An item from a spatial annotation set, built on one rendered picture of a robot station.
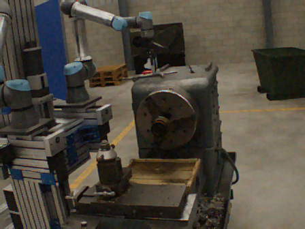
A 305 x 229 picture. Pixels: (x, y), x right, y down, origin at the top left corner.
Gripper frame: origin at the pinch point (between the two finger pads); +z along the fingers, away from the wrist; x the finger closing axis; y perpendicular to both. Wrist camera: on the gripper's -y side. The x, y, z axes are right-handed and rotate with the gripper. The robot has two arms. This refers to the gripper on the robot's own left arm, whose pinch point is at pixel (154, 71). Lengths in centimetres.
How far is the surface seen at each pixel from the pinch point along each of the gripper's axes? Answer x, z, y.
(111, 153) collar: 90, 15, -7
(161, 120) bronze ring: 43.7, 17.5, -13.3
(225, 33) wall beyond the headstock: -971, 30, 27
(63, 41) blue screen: -375, -14, 281
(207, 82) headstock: 14.6, 6.0, -32.5
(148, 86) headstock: 15.1, 6.1, 0.2
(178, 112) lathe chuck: 32.1, 16.9, -19.3
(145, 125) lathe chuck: 32.1, 23.3, -0.9
